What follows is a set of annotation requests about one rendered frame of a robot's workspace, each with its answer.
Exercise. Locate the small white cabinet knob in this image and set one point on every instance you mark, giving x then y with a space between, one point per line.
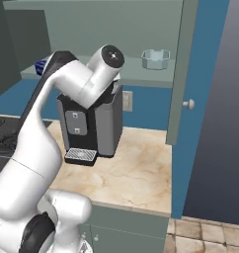
83 235
96 237

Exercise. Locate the clear plastic tupperware container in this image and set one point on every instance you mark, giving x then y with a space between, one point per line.
155 60

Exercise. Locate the grey black coffee machine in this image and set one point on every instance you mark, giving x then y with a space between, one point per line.
105 128

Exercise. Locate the blue aluminum foil box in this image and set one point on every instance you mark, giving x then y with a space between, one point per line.
40 66

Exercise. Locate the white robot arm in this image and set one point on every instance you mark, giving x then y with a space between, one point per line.
32 154

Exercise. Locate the grey-green wall cabinet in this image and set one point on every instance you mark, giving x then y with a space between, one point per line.
101 29

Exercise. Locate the white round door knob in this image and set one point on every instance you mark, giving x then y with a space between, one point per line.
189 104

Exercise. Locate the beige wall outlet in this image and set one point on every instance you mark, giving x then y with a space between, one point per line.
127 101

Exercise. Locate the grey-green cabinet door with knob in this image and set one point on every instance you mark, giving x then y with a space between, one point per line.
180 66

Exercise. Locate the dark grey-green cabinet door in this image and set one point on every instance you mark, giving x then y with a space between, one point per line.
6 49

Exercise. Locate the black hob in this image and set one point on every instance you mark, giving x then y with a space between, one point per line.
3 138

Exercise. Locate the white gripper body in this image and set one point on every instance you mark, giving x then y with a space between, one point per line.
115 80

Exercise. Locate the grey-green base cabinet door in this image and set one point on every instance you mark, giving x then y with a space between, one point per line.
128 240

